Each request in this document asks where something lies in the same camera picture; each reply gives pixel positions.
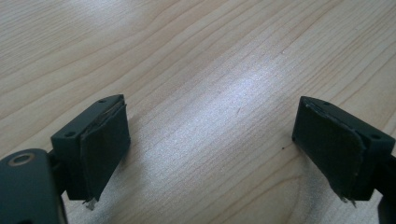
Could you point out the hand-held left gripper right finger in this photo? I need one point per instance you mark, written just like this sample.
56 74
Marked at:
336 146

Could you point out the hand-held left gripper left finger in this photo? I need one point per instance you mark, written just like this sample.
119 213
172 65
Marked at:
93 146

